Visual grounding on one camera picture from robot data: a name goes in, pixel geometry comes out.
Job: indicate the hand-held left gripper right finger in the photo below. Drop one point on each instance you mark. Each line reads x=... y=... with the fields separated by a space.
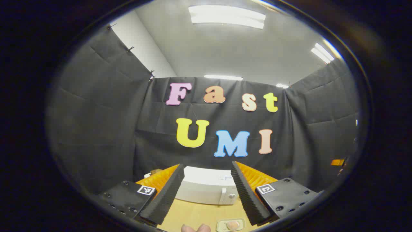
x=248 y=196

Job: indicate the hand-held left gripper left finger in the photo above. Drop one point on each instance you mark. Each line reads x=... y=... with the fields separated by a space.
x=162 y=199

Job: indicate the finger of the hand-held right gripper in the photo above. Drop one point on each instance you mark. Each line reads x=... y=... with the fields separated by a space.
x=337 y=162

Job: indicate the crumb-coated cream donut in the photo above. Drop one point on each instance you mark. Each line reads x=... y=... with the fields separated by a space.
x=233 y=225

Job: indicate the white microwave oven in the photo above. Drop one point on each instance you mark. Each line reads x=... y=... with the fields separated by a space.
x=206 y=190

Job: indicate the brown bread slice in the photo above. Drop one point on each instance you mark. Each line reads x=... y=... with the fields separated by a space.
x=156 y=171

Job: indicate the small white square plate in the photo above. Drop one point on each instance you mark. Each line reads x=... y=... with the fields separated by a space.
x=221 y=225

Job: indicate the ceiling light panel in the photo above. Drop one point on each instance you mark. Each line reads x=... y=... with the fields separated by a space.
x=281 y=85
x=222 y=77
x=322 y=53
x=225 y=16

